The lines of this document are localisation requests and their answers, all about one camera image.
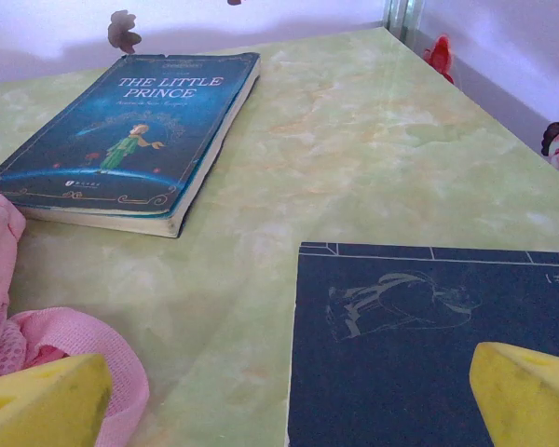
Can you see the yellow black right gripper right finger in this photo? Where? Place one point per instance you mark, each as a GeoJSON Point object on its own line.
{"type": "Point", "coordinates": [526, 400]}

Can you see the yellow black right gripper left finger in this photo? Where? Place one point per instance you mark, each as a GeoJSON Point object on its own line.
{"type": "Point", "coordinates": [42, 405]}

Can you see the dark navy book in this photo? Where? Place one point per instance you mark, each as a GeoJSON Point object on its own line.
{"type": "Point", "coordinates": [391, 354]}

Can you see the pink school backpack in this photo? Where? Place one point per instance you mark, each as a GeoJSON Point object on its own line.
{"type": "Point", "coordinates": [0, 242]}

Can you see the blue Little Prince book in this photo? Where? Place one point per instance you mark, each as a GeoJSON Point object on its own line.
{"type": "Point", "coordinates": [135, 139]}

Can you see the aluminium corner post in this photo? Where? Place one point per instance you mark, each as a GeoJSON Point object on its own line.
{"type": "Point", "coordinates": [403, 18]}

